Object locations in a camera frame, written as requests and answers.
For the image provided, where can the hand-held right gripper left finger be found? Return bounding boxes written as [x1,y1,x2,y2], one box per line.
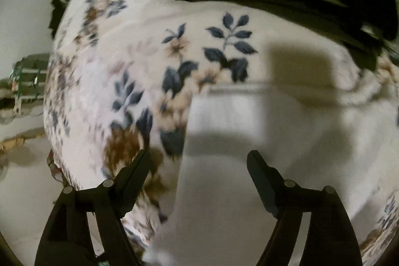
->
[34,149,153,266]

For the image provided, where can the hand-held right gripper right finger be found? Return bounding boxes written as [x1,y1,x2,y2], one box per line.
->
[246,150,364,266]

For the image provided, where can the white small garment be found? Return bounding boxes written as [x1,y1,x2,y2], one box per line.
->
[142,84,399,266]

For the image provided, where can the floral printed blanket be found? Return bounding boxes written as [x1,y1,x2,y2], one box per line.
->
[43,0,399,266]

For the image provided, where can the black cloth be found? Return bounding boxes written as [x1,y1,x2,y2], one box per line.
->
[172,0,399,72]

